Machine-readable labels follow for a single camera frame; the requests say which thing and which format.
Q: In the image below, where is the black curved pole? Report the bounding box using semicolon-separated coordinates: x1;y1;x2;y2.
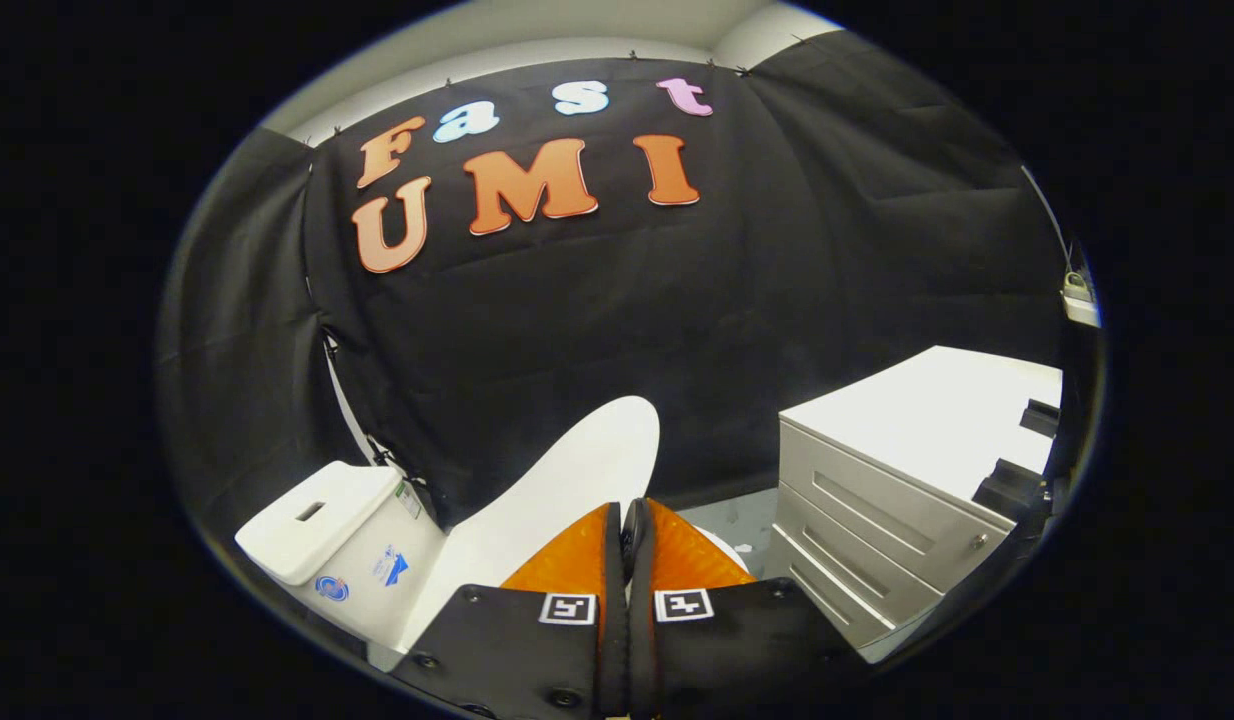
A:
1021;164;1079;273

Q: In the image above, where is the black block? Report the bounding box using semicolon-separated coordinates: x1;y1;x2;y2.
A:
972;457;1054;522
1019;397;1064;439

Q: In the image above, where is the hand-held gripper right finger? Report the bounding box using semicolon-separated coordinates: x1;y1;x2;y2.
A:
627;497;874;720

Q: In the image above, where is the white drawer cabinet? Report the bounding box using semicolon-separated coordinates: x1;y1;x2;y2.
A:
772;345;1064;663

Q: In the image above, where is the white toilet lid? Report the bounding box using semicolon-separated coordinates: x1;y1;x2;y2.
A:
397;395;662;653

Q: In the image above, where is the black backdrop cloth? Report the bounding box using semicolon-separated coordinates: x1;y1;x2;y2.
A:
157;30;1074;563

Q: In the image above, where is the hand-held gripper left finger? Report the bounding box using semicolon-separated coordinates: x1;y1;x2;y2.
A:
392;500;629;720

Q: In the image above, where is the white toilet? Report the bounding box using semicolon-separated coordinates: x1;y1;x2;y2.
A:
234;460;758;674

